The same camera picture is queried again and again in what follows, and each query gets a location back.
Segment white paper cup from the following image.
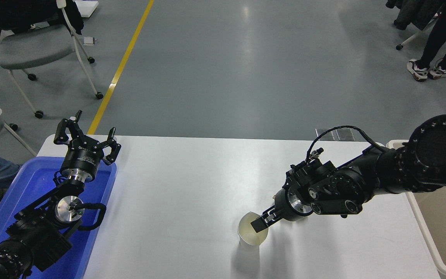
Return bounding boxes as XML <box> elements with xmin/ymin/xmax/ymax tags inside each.
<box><xmin>238</xmin><ymin>212</ymin><xmax>269</xmax><ymax>253</ymax></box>

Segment black jacket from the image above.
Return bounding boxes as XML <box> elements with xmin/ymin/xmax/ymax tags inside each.
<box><xmin>0</xmin><ymin>0</ymin><xmax>84</xmax><ymax>36</ymax></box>

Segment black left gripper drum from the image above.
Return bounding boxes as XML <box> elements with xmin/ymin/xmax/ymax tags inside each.
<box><xmin>60</xmin><ymin>138</ymin><xmax>105</xmax><ymax>176</ymax></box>

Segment blue plastic tray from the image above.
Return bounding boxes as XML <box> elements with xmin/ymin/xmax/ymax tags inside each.
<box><xmin>0</xmin><ymin>156</ymin><xmax>117</xmax><ymax>279</ymax></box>

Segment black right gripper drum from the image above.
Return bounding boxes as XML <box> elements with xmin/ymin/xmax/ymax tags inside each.
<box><xmin>274</xmin><ymin>188</ymin><xmax>298</xmax><ymax>222</ymax></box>

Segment rolling chair with dark coat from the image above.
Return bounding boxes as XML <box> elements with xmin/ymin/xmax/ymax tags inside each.
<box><xmin>386</xmin><ymin>0</ymin><xmax>443</xmax><ymax>51</ymax></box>

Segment grey seat rolling chair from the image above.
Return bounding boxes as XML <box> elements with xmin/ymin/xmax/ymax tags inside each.
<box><xmin>0</xmin><ymin>0</ymin><xmax>105</xmax><ymax>119</ymax></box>

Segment white foam board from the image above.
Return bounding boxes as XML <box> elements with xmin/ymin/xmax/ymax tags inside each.
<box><xmin>74</xmin><ymin>0</ymin><xmax>99</xmax><ymax>18</ymax></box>

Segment white leg rolling chair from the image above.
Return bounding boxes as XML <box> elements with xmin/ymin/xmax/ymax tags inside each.
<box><xmin>0</xmin><ymin>90</ymin><xmax>38</xmax><ymax>156</ymax></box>

